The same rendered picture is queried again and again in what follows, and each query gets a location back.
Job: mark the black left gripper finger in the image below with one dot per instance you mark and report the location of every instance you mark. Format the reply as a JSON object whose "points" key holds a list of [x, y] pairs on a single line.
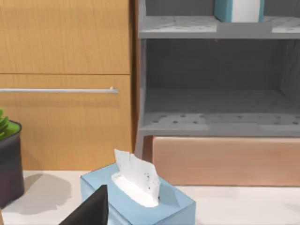
{"points": [[91, 208]]}

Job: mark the teal and white book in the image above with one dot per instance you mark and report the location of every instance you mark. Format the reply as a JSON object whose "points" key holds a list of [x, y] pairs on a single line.
{"points": [[239, 10]]}

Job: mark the light blue tissue box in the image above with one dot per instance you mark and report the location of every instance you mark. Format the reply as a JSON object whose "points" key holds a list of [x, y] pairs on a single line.
{"points": [[131, 199]]}

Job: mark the wooden cupboard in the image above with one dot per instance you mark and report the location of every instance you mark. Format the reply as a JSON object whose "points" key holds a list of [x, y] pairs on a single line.
{"points": [[68, 84]]}

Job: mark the pale wooden drawer front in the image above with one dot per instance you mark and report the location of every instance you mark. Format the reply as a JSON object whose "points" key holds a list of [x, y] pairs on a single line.
{"points": [[225, 161]]}

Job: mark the wooden door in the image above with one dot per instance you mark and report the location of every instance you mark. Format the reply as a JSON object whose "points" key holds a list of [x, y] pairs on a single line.
{"points": [[63, 35]]}

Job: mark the green plant in black pot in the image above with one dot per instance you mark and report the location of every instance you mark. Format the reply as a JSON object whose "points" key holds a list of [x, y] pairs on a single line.
{"points": [[9, 161]]}

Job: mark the grey open shelf unit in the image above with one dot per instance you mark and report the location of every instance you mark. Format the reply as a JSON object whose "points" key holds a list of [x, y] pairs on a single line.
{"points": [[218, 70]]}

